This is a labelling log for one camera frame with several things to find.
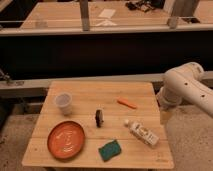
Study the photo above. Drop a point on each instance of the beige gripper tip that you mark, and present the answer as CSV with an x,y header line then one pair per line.
x,y
164,116

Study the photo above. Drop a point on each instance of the black whiteboard eraser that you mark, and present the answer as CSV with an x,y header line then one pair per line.
x,y
99,118

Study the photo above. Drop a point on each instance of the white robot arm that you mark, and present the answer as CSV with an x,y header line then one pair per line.
x,y
184,83

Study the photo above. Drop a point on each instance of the white plastic bottle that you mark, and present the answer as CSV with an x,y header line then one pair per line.
x,y
140,132

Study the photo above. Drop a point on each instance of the orange marker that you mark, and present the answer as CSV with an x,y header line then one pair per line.
x,y
126,103

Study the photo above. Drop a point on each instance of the green sponge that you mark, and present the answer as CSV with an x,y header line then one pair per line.
x,y
109,150

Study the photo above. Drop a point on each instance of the orange plate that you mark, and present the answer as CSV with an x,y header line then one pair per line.
x,y
66,140

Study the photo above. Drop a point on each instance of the clear plastic cup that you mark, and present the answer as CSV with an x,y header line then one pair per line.
x,y
63,103

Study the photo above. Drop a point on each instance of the white paper sheet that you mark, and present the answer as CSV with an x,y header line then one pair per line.
x,y
107,13

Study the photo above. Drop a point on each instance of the grey metal post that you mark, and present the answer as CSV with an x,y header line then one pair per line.
x,y
84,10

